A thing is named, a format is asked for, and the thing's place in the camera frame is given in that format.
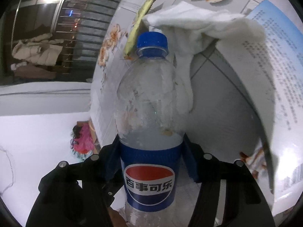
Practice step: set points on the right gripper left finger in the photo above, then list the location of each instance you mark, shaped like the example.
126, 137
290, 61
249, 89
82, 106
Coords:
79, 194

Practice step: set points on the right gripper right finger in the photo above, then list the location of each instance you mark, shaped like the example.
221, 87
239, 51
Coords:
245, 204

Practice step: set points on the Pepsi plastic bottle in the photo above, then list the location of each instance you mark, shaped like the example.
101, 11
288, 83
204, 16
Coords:
151, 112

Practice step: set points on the yellow snack bag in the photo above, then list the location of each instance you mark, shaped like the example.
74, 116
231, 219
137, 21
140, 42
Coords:
134, 32

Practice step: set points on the white cotton glove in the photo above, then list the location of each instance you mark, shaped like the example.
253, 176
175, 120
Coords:
190, 30

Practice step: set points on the pink doll toy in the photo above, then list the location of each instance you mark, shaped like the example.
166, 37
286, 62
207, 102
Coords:
82, 144

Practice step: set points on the floral bed sheet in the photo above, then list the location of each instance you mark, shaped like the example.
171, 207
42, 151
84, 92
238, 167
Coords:
241, 98

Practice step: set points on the printed paper booklet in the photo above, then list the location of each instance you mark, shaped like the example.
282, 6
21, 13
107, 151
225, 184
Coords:
271, 72

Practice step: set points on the beige hanging jacket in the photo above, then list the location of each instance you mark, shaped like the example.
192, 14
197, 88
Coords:
41, 50

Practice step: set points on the balcony metal railing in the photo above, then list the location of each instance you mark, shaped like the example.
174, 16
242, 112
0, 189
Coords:
82, 24

